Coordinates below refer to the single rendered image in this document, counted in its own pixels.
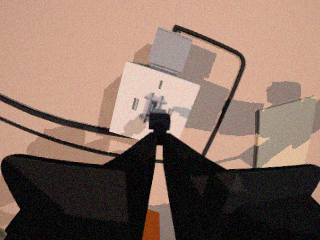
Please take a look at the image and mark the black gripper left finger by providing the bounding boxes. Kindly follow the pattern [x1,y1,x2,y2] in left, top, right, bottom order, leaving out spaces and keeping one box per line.
[0,132,157,240]

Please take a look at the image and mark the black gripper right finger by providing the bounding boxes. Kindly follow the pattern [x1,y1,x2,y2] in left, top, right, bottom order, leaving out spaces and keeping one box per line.
[161,133,320,240]

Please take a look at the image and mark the black cable with grey plug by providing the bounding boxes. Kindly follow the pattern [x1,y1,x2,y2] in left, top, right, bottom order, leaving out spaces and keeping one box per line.
[0,25,245,157]

